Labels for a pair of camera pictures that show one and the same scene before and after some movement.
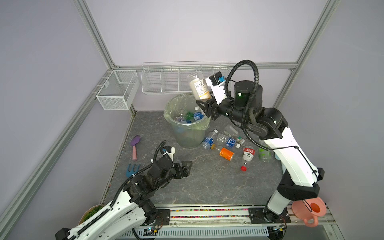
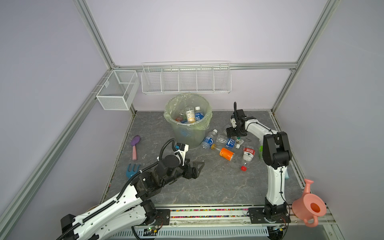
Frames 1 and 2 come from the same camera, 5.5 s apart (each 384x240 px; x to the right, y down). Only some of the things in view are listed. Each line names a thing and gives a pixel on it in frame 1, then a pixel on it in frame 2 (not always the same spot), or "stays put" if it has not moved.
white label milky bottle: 198,86 -> 191,115
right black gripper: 214,109 -> 230,133
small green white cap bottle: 240,140 stays put
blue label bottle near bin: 209,140 stays put
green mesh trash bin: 186,135 stays put
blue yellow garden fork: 129,173 stays put
